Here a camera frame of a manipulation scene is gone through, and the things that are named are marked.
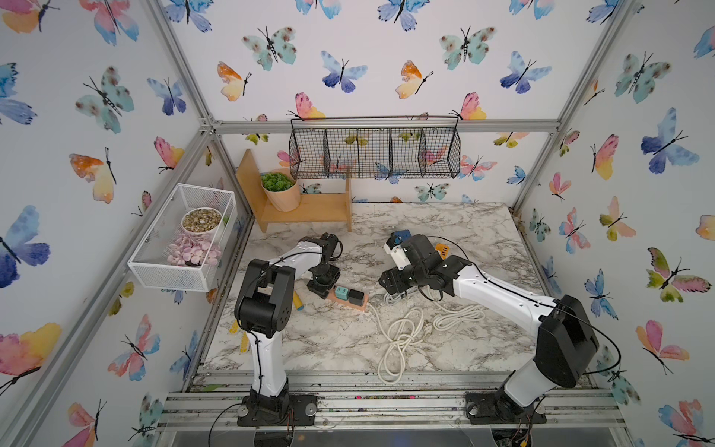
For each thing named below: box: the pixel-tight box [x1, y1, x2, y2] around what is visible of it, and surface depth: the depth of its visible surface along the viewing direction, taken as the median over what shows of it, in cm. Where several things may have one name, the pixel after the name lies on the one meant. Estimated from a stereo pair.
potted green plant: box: [260, 168, 301, 213], surface depth 104 cm
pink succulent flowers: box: [166, 233, 222, 268], surface depth 64 cm
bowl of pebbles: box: [180, 206, 223, 236], surface depth 71 cm
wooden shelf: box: [235, 149, 352, 233], surface depth 112 cm
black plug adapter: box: [348, 288, 365, 307], surface depth 90 cm
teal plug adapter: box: [335, 285, 350, 301], surface depth 90 cm
